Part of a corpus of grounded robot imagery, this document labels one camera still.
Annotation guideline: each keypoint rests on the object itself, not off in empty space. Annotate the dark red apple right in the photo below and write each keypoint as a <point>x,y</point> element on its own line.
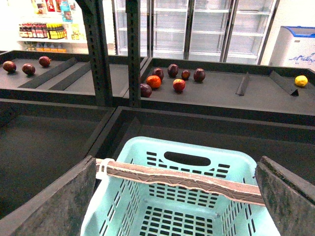
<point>199,75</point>

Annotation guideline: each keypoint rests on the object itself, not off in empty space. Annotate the light blue plastic basket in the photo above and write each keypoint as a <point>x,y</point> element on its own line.
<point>126,208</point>

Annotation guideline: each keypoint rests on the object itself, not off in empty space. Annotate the black shelf post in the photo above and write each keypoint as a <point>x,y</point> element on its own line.
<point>133,44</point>
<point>93,17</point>

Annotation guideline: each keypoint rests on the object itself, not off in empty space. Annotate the black shelf post left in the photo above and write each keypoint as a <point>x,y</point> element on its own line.
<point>93,17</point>

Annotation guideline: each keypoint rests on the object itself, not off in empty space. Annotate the small red apple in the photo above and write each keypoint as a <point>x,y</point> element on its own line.
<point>185,75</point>

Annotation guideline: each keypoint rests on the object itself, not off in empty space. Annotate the black divider one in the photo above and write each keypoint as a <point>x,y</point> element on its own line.
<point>41,79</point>
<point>243,85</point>

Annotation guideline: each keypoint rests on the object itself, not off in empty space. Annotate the black shelf post middle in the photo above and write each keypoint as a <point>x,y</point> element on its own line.
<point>133,44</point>

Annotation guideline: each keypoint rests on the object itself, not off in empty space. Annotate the black tray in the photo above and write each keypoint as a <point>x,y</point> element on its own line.
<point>216,95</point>
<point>80,92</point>
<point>39,142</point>
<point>290,145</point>

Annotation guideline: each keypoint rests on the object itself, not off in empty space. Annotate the black lower right tray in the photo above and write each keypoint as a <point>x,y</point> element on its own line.
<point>290,145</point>

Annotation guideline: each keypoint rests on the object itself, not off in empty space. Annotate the red yellow apple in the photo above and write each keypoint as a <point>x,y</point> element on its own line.
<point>179,85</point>

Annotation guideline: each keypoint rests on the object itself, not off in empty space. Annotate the dark sauce bottles row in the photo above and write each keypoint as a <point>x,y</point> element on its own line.
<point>33,30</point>

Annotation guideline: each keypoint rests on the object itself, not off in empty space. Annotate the white zip tie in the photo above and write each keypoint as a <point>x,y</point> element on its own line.
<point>101,167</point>

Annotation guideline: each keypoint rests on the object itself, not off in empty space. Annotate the black upper left tray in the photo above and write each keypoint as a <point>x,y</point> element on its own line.
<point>80,92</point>

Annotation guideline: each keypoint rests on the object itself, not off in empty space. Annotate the black upper right tray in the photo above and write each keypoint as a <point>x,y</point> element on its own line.
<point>216,95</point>

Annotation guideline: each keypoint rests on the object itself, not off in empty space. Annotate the dark fruit middle left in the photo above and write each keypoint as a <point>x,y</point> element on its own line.
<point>28,69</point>

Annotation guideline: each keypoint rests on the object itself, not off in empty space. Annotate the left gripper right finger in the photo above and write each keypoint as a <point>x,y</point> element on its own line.
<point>290,200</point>

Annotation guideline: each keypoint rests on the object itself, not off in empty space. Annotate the dark fruit back left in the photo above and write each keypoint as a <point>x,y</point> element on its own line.
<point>44,61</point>

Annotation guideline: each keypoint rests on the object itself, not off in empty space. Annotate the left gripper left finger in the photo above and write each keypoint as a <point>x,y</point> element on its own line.
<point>59,209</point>

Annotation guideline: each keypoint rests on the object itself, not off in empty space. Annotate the black divider right one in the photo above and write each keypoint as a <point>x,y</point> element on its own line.
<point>243,85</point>

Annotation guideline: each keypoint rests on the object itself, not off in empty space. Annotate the dark red apple left-middle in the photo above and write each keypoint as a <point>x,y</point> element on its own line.
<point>158,72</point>

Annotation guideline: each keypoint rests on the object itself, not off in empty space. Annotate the dark fruit far left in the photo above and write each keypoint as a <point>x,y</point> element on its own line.
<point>9,66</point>

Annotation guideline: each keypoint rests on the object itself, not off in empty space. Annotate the dark red apple front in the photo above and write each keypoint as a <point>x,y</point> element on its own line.
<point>145,90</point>

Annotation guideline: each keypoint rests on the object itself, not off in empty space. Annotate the brown basket handle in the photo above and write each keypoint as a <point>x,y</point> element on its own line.
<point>235,191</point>

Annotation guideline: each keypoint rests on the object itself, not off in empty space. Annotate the yellow label bottles row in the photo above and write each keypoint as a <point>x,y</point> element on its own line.
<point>55,31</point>

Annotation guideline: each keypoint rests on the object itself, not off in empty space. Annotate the glass door refrigerator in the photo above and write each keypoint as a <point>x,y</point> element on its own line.
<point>234,31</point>

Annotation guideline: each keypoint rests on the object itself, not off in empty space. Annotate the white chest freezer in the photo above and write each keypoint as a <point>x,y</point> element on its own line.
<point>294,47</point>

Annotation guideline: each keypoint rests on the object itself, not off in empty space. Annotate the black divider left one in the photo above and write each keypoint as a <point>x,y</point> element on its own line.
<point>41,79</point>

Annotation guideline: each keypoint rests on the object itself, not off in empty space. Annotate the black divider right two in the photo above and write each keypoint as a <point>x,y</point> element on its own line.
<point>281,82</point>

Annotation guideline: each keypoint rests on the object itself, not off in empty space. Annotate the black divider left two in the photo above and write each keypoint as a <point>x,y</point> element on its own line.
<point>71,78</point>

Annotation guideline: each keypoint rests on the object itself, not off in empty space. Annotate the black divider two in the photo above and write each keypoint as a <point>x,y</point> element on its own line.
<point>281,82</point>
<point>71,78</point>

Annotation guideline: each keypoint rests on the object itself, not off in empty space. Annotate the dark fruit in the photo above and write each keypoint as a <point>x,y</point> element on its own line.
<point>44,61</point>
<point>9,66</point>
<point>28,69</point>

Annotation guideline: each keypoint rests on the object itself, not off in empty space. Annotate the dark red apple back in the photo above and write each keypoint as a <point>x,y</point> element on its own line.
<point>173,70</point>

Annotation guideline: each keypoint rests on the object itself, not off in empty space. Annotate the black lower left tray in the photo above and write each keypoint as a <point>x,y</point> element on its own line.
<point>39,142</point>

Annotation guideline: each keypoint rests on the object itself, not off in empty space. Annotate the orange fruit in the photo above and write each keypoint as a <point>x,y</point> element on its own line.
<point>153,81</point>

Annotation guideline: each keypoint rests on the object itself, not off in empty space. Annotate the white grocery shelf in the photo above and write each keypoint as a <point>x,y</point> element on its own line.
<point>65,12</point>

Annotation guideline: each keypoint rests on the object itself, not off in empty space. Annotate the yellow lemon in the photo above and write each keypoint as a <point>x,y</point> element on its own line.
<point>301,81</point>

